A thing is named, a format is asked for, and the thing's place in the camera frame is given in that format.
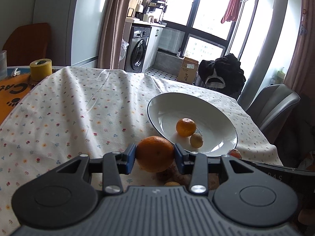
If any brown kiwi fruit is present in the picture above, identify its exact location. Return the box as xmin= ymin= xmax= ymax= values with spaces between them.
xmin=190 ymin=133 xmax=203 ymax=149

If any orange persimmon fruit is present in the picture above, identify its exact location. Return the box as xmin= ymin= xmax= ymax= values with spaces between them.
xmin=228 ymin=149 xmax=242 ymax=159

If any small mandarin orange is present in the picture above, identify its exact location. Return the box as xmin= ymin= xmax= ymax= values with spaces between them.
xmin=176 ymin=118 xmax=196 ymax=137

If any large orange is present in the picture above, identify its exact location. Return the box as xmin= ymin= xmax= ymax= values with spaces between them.
xmin=136 ymin=136 xmax=174 ymax=173

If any black kitchen rack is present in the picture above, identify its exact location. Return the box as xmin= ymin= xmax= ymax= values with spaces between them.
xmin=144 ymin=0 xmax=168 ymax=25

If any white ceramic plate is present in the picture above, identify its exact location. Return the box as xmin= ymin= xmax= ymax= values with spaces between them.
xmin=147 ymin=93 xmax=238 ymax=157

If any floral tablecloth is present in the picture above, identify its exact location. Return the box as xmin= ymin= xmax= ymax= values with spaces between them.
xmin=1 ymin=67 xmax=281 ymax=235

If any grey leather chair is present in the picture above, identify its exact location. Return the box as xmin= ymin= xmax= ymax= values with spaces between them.
xmin=246 ymin=84 xmax=300 ymax=144

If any black clothes pile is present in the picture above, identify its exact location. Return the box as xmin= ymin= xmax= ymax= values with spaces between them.
xmin=194 ymin=53 xmax=246 ymax=100

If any cardboard box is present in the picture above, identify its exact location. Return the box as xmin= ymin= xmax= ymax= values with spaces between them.
xmin=177 ymin=57 xmax=199 ymax=84

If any pink curtain right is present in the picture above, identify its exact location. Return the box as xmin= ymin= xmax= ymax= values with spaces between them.
xmin=284 ymin=0 xmax=314 ymax=98

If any silver washing machine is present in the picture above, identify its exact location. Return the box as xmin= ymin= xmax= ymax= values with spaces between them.
xmin=124 ymin=25 xmax=151 ymax=73

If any yellow tape roll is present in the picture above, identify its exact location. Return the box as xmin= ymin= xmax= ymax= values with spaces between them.
xmin=29 ymin=59 xmax=52 ymax=82

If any orange cat mat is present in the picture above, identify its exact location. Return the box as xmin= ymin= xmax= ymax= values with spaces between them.
xmin=0 ymin=73 xmax=34 ymax=123

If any white counter cabinet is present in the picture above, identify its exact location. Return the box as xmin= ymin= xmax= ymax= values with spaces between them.
xmin=122 ymin=17 xmax=165 ymax=73

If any brown curtain left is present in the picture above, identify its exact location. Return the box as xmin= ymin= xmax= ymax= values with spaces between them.
xmin=97 ymin=0 xmax=129 ymax=69

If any clear drinking glass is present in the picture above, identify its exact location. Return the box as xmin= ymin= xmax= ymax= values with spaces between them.
xmin=0 ymin=50 xmax=7 ymax=80

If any orange wooden chair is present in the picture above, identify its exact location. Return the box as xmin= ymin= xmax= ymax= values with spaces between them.
xmin=3 ymin=23 xmax=51 ymax=67

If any pink hanging towel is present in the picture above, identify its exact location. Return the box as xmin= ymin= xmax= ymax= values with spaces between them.
xmin=220 ymin=0 xmax=241 ymax=24

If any white refrigerator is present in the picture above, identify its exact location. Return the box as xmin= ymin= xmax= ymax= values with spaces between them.
xmin=33 ymin=0 xmax=109 ymax=68

